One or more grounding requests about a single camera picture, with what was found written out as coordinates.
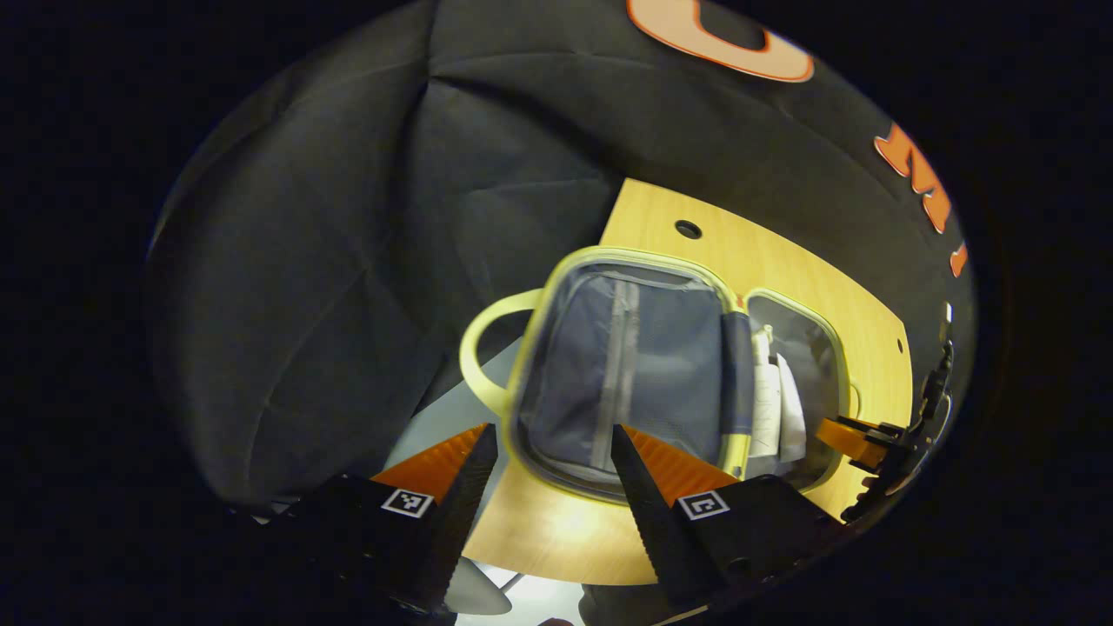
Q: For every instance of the white squeeze tube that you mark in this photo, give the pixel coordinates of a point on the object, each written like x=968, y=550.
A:
x=791, y=426

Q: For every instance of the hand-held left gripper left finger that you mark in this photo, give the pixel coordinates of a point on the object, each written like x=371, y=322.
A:
x=456, y=530

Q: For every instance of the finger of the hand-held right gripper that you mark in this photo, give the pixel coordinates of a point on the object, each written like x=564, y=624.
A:
x=880, y=433

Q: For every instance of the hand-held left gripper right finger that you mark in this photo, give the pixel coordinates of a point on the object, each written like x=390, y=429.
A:
x=661, y=539

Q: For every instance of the grey round object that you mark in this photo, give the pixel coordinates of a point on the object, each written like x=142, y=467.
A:
x=478, y=591

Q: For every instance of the white pump bottle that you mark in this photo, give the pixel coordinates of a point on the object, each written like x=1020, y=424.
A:
x=765, y=409

